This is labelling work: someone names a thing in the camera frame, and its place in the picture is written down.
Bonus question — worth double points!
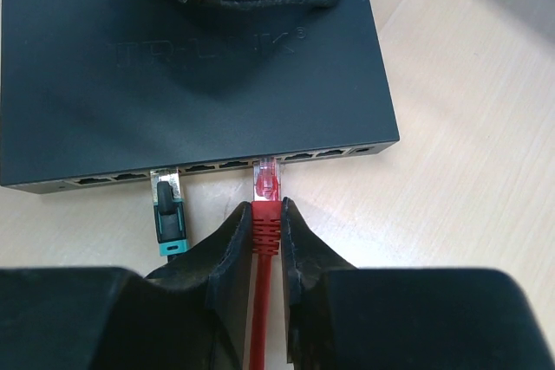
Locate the small black network switch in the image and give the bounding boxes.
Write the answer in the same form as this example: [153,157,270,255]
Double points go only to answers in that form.
[1,0,400,193]

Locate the red ethernet cable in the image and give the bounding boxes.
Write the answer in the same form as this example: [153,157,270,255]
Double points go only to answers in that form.
[249,156,285,370]

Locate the black cable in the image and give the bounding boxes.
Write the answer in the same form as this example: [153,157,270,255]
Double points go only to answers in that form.
[149,166,192,263]

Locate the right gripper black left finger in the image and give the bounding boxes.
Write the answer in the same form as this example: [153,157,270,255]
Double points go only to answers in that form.
[1,202,252,369]

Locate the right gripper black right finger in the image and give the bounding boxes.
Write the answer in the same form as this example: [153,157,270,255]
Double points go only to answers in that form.
[281,199,545,369]

